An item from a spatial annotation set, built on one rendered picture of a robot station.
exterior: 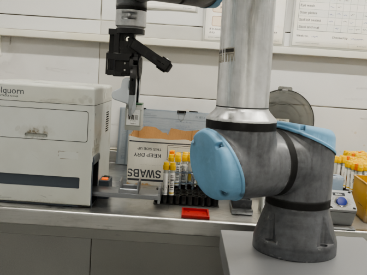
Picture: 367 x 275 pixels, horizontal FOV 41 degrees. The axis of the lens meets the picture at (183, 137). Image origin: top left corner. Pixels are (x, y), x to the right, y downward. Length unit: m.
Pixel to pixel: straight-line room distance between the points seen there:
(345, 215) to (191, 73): 0.84
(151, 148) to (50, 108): 0.39
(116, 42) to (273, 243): 0.63
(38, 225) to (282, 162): 0.67
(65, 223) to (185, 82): 0.81
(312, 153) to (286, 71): 1.03
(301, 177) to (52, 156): 0.65
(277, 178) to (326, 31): 1.14
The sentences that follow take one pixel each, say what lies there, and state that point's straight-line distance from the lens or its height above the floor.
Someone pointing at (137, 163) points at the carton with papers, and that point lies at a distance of 1.52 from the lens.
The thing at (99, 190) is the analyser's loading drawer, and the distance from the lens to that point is 1.28.
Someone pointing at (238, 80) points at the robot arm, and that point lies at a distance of 0.78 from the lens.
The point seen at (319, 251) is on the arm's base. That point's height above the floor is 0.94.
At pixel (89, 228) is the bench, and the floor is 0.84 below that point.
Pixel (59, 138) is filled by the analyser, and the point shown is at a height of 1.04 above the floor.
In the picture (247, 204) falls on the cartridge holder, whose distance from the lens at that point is 1.29.
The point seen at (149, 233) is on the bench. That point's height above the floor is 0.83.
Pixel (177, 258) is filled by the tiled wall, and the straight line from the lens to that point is 1.96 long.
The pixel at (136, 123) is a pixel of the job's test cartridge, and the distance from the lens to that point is 1.22.
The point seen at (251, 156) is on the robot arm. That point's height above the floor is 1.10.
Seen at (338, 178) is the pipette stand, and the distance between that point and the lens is 1.38.
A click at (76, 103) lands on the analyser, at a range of 1.22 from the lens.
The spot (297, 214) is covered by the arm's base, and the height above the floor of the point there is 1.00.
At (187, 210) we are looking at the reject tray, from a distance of 1.27.
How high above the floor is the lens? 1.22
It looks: 7 degrees down
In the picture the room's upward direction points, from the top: 4 degrees clockwise
